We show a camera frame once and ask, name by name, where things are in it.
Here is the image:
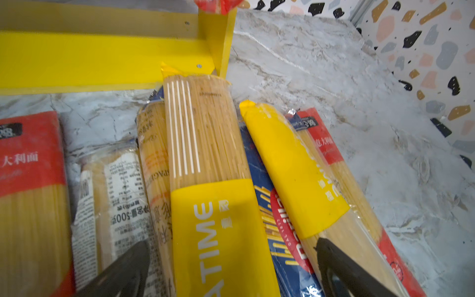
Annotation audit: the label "blue-top spaghetti bag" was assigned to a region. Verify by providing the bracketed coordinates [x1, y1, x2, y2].
[285, 110, 319, 132]

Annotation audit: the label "blue Barilla spaghetti bag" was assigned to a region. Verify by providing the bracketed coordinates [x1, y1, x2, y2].
[239, 122, 324, 297]

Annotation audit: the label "yellow Pastatime bag right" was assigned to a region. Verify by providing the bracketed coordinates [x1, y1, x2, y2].
[239, 100, 408, 297]

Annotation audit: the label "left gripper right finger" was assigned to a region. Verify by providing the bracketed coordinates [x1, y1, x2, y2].
[315, 238, 395, 297]

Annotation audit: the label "clear bag white label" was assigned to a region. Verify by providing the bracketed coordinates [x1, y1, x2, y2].
[71, 141, 165, 297]

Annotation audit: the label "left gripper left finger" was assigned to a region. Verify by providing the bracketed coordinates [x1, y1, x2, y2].
[75, 240, 150, 297]

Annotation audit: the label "red spaghetti bag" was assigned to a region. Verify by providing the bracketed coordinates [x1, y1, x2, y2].
[297, 108, 426, 297]
[194, 0, 242, 15]
[1, 111, 75, 297]

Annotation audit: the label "yellow shelf pink blue boards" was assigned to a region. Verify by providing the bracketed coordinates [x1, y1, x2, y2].
[1, 1, 237, 95]

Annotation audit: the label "yellow Pastatime bag tall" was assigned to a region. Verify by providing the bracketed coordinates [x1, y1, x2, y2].
[162, 65, 280, 297]

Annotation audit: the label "clear spaghetti bag Chinese text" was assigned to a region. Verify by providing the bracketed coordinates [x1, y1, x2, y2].
[136, 88, 176, 297]

